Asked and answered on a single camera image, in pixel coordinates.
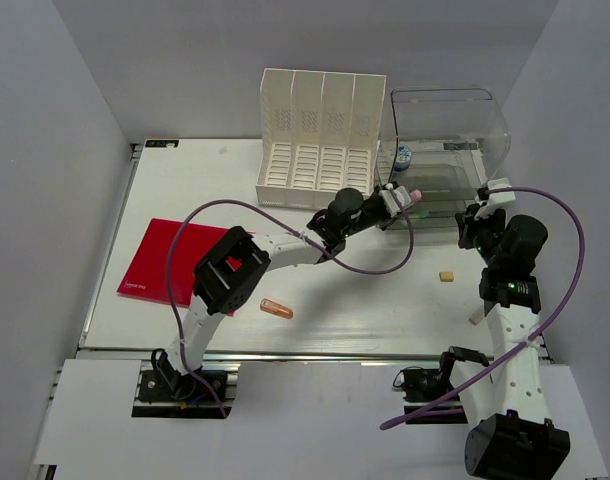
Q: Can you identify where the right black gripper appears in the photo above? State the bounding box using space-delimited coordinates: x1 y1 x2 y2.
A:
456 203 506 268

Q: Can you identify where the pink correction tape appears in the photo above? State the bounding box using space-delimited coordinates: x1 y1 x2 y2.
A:
409 189 422 203

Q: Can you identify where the blue lidded jar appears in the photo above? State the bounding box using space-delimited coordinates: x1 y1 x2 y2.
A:
390 145 412 181

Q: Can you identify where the clear acrylic storage box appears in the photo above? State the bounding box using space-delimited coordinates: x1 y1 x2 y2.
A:
374 86 511 229

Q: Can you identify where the orange correction tape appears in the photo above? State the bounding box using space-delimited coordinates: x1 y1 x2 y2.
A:
260 298 293 319

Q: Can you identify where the green correction tape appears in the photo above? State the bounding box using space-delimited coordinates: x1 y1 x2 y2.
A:
410 210 431 222

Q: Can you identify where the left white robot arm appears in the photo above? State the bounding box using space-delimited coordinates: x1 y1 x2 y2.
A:
151 188 400 404

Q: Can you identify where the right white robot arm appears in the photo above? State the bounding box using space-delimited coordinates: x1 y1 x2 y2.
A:
436 205 571 479

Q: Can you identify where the yellow eraser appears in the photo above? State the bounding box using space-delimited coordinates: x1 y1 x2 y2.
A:
439 271 455 282

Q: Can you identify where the white eraser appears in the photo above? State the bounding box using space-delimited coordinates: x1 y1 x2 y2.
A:
469 307 485 325

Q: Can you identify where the white file organizer rack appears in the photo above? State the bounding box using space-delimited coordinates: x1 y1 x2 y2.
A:
256 68 386 210

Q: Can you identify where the red notebook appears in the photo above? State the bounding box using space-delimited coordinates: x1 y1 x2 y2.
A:
115 216 236 307

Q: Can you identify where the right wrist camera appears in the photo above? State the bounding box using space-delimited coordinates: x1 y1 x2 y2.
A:
474 178 516 220

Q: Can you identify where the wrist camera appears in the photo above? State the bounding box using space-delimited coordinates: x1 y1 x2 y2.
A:
474 178 516 220
378 183 413 218

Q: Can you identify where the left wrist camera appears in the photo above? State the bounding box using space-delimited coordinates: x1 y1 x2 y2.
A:
378 183 413 218

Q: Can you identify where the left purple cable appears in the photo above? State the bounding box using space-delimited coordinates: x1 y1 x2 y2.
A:
164 197 415 419

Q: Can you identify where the purple cable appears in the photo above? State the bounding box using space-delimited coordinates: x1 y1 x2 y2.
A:
164 197 415 419
378 185 586 431

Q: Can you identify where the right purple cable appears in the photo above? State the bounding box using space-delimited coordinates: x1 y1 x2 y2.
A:
378 185 586 431

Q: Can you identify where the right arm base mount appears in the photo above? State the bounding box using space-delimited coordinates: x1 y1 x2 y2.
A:
392 346 489 425

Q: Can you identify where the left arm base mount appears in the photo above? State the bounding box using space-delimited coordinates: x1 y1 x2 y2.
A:
131 349 236 420

